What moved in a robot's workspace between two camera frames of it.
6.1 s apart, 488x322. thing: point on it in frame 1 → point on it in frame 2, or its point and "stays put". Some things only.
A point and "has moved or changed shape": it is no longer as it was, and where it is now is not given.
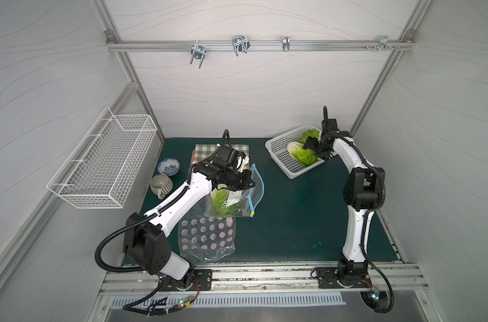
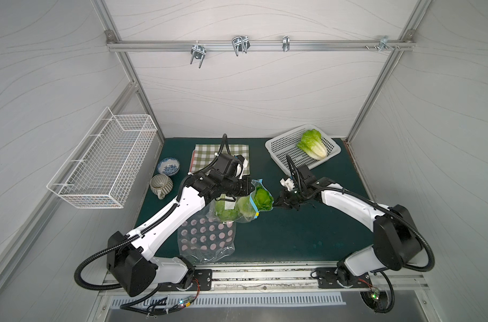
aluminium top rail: x=258 y=45 stays put
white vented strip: x=228 y=300 stays put
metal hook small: x=286 y=43 stays put
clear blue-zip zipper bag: x=226 y=203 has moved or changed shape
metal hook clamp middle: x=240 y=43 stays put
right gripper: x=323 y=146 → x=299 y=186
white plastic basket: x=277 y=148 stays put
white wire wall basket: x=100 y=168 stays put
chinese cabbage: x=306 y=157 → x=263 y=200
